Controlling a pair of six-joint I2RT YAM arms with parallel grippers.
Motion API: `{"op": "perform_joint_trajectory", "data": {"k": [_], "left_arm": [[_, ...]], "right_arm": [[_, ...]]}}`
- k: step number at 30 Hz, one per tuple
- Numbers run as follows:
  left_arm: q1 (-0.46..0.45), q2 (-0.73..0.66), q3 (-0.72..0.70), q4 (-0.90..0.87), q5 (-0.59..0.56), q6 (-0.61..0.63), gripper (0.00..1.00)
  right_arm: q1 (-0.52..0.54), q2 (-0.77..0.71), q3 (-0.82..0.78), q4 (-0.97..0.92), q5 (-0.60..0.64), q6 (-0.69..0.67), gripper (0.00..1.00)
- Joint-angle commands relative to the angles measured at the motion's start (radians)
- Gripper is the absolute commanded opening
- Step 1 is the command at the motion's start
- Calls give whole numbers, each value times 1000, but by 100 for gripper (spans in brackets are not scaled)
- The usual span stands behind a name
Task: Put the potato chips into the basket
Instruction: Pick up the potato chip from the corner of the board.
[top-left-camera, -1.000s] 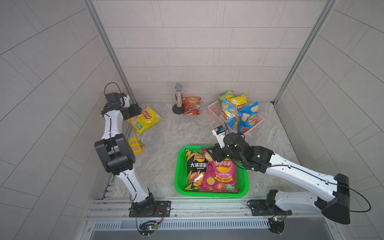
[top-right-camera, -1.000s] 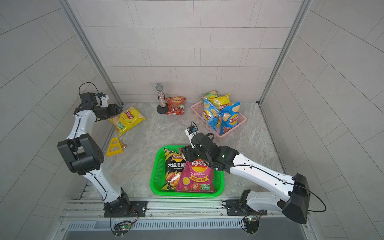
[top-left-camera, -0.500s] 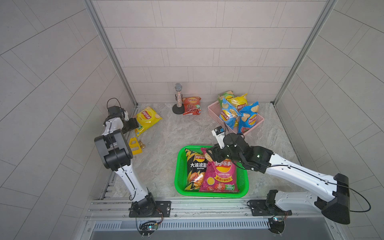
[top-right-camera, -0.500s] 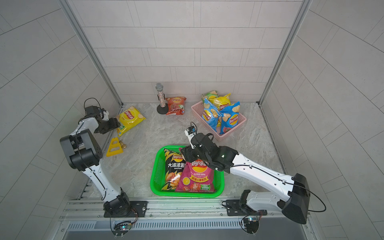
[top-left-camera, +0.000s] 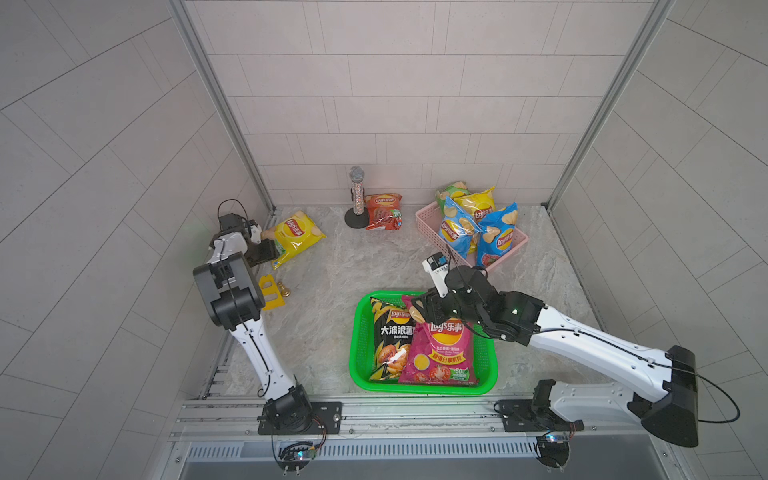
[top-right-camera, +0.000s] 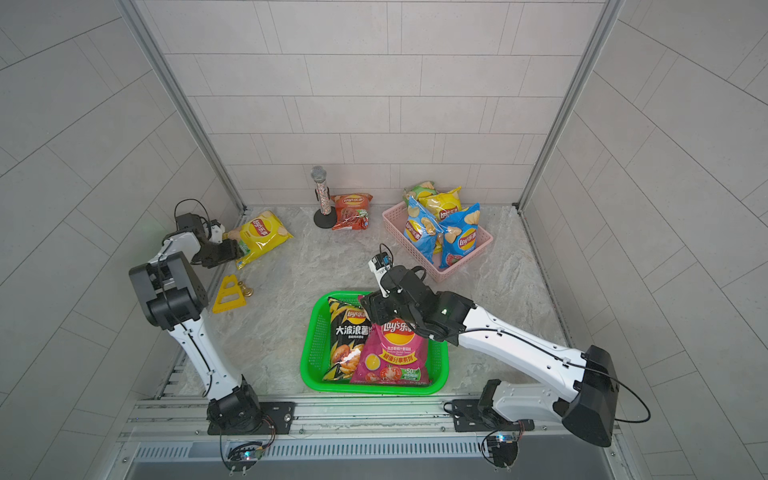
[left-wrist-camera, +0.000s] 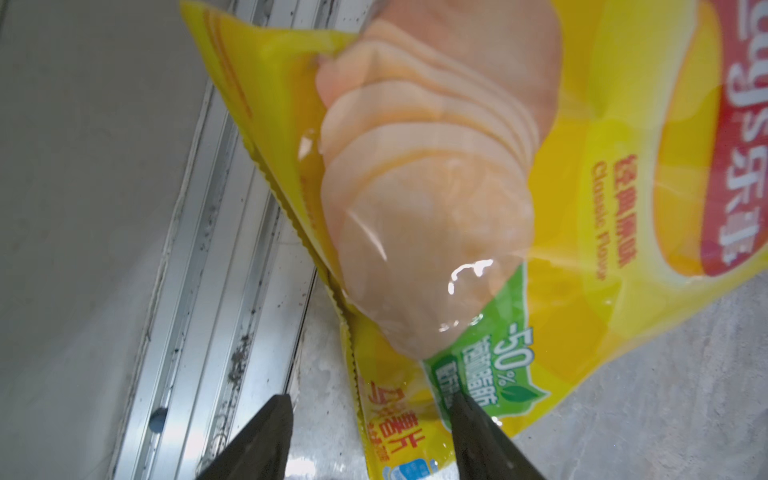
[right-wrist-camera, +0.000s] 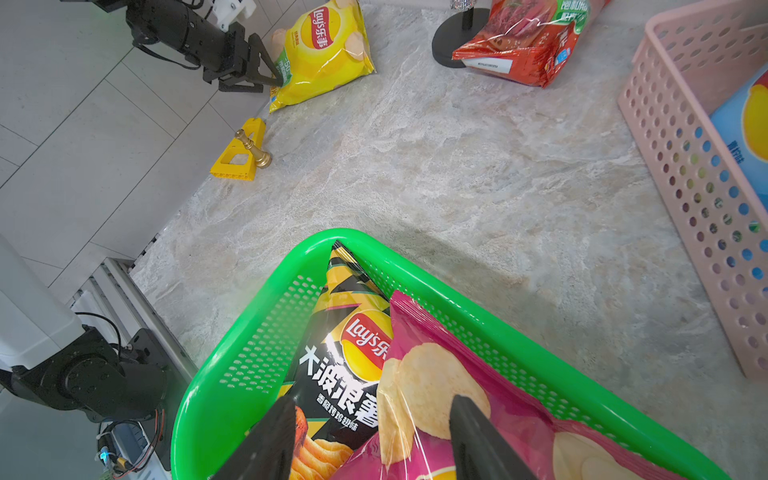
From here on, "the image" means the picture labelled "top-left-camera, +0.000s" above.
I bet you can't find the black orange snack bag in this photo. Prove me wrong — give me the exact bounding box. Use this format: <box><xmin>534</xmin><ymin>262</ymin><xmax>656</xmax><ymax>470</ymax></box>
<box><xmin>369</xmin><ymin>297</ymin><xmax>416</xmax><ymax>382</ymax></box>

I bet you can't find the light blue chips bag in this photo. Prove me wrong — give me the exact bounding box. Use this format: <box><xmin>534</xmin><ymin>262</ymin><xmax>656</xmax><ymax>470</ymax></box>
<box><xmin>439</xmin><ymin>197</ymin><xmax>479</xmax><ymax>259</ymax></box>

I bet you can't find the green cucumber chips bag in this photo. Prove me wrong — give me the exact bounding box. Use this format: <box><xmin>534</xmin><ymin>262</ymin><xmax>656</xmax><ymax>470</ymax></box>
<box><xmin>436</xmin><ymin>181</ymin><xmax>471</xmax><ymax>211</ymax></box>

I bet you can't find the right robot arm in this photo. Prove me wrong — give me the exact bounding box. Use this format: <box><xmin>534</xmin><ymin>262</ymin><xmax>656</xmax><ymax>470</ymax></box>
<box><xmin>415</xmin><ymin>259</ymin><xmax>699</xmax><ymax>448</ymax></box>

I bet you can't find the glass jar on stand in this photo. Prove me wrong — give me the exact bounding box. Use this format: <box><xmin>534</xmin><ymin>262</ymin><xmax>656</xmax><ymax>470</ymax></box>
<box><xmin>344</xmin><ymin>165</ymin><xmax>369</xmax><ymax>229</ymax></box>

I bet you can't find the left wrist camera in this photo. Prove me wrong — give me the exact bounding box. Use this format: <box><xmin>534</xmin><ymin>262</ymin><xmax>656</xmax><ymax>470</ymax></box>
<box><xmin>248</xmin><ymin>220</ymin><xmax>262</xmax><ymax>244</ymax></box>

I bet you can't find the pink plastic basket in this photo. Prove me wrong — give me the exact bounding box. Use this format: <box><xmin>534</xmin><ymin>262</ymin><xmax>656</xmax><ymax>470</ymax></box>
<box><xmin>415</xmin><ymin>200</ymin><xmax>530</xmax><ymax>276</ymax></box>

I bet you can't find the green plastic basket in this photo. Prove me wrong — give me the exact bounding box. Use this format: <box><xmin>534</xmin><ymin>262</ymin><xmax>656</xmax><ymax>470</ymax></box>
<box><xmin>348</xmin><ymin>290</ymin><xmax>499</xmax><ymax>396</ymax></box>

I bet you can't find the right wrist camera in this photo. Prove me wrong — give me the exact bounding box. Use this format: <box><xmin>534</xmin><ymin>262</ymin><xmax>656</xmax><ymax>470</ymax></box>
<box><xmin>422</xmin><ymin>251</ymin><xmax>449</xmax><ymax>298</ymax></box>

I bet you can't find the right circuit board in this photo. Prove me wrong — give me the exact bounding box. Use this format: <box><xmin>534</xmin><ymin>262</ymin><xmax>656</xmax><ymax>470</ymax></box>
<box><xmin>535</xmin><ymin>435</ymin><xmax>570</xmax><ymax>470</ymax></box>

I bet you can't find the circuit board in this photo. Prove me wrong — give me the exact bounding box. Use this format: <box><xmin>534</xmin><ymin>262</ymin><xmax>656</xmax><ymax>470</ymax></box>
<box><xmin>535</xmin><ymin>435</ymin><xmax>570</xmax><ymax>470</ymax></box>
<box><xmin>274</xmin><ymin>441</ymin><xmax>319</xmax><ymax>476</ymax></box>

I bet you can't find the left circuit board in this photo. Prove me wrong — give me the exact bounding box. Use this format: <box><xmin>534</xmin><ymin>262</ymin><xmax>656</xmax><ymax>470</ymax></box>
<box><xmin>274</xmin><ymin>441</ymin><xmax>319</xmax><ymax>476</ymax></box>

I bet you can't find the red chips bag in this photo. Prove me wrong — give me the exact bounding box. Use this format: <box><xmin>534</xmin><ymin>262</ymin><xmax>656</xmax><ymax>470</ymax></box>
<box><xmin>365</xmin><ymin>193</ymin><xmax>402</xmax><ymax>230</ymax></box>

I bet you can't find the yellow chips bag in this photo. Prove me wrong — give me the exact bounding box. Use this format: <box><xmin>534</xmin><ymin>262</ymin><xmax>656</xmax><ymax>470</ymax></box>
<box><xmin>261</xmin><ymin>210</ymin><xmax>326</xmax><ymax>270</ymax></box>
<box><xmin>455</xmin><ymin>187</ymin><xmax>496</xmax><ymax>221</ymax></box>

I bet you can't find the pink chips bag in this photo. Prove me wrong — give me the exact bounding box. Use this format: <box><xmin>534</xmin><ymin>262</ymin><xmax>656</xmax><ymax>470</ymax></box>
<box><xmin>398</xmin><ymin>295</ymin><xmax>477</xmax><ymax>386</ymax></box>

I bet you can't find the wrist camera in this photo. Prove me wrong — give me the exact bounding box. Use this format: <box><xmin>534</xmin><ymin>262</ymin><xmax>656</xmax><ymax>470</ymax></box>
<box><xmin>248</xmin><ymin>220</ymin><xmax>262</xmax><ymax>244</ymax></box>
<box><xmin>422</xmin><ymin>251</ymin><xmax>449</xmax><ymax>298</ymax></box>

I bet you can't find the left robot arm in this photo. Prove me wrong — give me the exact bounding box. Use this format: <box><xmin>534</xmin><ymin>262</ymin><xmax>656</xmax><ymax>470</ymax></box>
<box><xmin>193</xmin><ymin>213</ymin><xmax>313</xmax><ymax>432</ymax></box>

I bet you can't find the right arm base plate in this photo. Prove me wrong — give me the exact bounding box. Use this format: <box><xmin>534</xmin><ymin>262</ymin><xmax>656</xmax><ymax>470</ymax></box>
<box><xmin>493</xmin><ymin>399</ymin><xmax>584</xmax><ymax>434</ymax></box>

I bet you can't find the aluminium rail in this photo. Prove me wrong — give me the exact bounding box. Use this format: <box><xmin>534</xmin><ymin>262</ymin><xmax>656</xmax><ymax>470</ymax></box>
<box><xmin>155</xmin><ymin>392</ymin><xmax>670</xmax><ymax>445</ymax></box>

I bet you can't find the yellow plastic frame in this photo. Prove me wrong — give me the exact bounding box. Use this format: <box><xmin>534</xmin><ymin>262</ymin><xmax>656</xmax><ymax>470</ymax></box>
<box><xmin>259</xmin><ymin>275</ymin><xmax>285</xmax><ymax>310</ymax></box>

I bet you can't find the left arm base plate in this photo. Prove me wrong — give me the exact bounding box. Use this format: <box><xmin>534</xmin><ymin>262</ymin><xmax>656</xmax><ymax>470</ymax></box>
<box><xmin>258</xmin><ymin>401</ymin><xmax>344</xmax><ymax>436</ymax></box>

